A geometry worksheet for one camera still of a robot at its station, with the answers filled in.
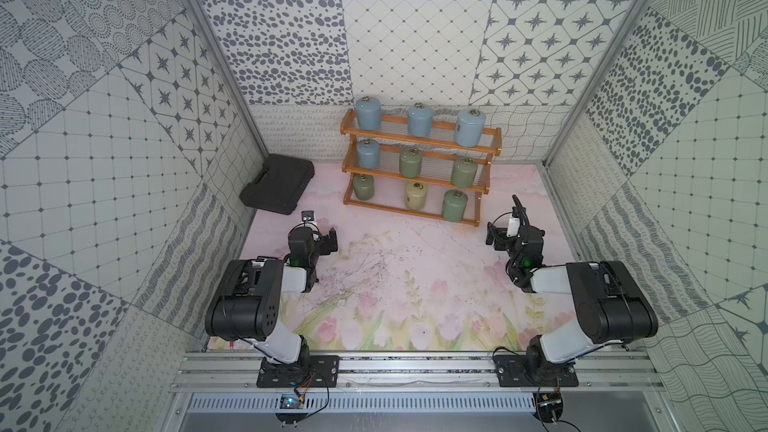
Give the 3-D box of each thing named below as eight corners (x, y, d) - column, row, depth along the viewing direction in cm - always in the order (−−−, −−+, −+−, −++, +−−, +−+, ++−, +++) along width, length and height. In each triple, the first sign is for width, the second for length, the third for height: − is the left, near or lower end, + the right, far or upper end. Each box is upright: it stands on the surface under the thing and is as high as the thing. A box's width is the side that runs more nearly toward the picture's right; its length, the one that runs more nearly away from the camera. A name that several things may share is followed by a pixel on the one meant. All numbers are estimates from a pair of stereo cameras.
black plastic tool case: (242, 205, 109) (236, 196, 105) (273, 162, 124) (269, 152, 119) (292, 215, 106) (288, 206, 102) (317, 170, 121) (314, 160, 117)
